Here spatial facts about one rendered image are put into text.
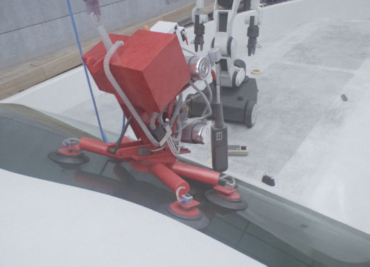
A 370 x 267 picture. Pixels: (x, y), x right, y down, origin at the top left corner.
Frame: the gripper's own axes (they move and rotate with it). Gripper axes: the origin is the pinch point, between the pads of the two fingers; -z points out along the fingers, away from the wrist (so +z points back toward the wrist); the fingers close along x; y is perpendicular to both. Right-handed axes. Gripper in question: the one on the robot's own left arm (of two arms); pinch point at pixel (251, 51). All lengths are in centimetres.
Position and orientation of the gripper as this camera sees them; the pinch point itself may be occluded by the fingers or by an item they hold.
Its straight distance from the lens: 274.6
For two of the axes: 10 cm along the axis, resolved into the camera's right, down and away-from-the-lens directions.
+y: 8.9, 1.5, -4.2
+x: -4.5, 2.9, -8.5
